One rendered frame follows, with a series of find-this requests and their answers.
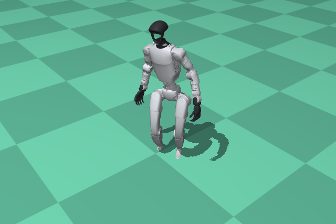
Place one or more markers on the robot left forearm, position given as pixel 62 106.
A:
pixel 195 86

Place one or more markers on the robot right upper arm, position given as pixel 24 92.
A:
pixel 148 63

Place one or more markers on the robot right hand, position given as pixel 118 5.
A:
pixel 139 96

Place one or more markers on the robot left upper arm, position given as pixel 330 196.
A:
pixel 180 55

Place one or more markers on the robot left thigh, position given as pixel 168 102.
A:
pixel 181 113

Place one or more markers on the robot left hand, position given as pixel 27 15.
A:
pixel 197 110

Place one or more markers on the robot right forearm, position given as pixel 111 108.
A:
pixel 145 79

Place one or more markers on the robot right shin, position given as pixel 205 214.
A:
pixel 157 140

